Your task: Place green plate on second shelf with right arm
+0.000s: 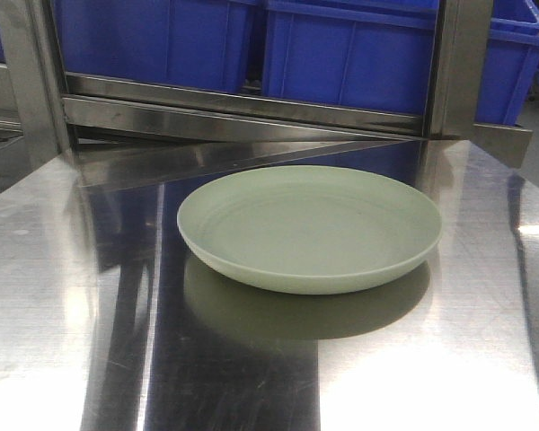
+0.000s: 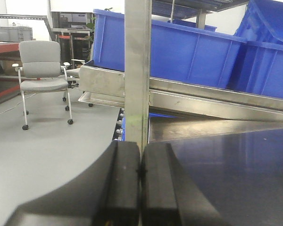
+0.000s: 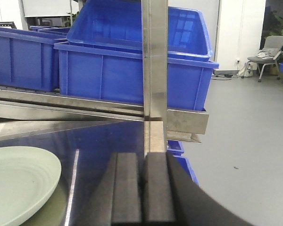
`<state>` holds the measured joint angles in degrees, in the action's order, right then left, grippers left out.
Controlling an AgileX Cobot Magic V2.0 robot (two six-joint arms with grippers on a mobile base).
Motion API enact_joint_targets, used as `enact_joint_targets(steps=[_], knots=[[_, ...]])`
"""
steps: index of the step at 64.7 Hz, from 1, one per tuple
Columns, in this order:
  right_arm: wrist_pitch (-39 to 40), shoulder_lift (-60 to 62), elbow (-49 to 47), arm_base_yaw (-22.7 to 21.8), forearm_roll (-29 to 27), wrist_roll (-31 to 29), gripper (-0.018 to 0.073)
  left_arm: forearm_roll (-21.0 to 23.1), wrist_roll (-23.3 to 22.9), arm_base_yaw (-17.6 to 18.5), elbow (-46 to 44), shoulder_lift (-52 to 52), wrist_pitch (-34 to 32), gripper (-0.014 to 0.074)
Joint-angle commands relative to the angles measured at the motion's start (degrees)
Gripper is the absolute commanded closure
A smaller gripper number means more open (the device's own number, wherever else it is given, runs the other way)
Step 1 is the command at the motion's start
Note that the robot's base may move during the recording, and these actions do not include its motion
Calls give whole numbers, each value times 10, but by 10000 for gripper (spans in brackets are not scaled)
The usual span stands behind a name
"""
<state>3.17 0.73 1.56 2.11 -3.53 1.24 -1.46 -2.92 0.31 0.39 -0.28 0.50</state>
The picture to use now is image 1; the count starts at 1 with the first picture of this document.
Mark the green round plate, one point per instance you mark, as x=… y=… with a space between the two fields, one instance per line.
x=309 y=229

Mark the blue bin far right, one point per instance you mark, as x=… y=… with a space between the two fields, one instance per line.
x=511 y=61

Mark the stainless steel shelf rack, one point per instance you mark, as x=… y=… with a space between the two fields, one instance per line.
x=53 y=105

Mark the blue plastic bin right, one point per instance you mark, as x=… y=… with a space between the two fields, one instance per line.
x=373 y=55

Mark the blue plastic bin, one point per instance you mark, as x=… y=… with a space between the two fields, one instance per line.
x=373 y=55
x=199 y=44

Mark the blue plastic bin left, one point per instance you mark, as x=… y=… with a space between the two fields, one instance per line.
x=199 y=44

